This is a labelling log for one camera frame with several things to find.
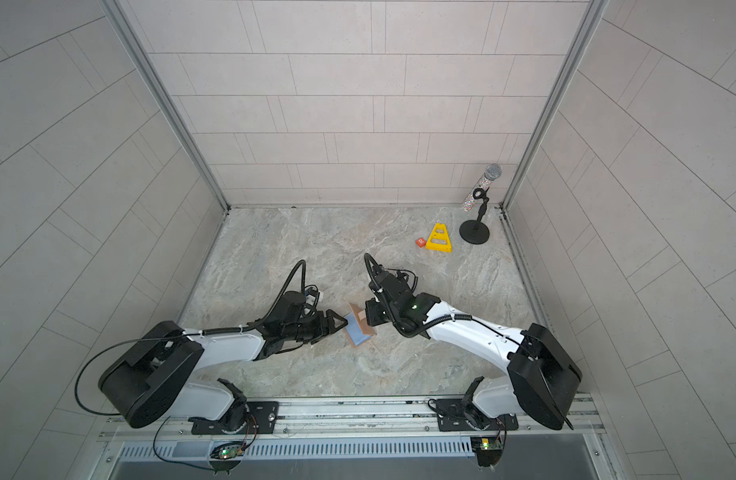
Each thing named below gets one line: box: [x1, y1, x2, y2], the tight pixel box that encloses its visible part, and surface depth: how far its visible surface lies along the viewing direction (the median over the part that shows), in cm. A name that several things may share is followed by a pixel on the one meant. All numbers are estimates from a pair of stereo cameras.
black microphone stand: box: [459, 186, 491, 245], surface depth 109 cm
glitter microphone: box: [464, 163, 503, 213], surface depth 91 cm
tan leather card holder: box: [345, 302, 376, 348], surface depth 84 cm
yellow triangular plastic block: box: [425, 223, 452, 253], surface depth 107 cm
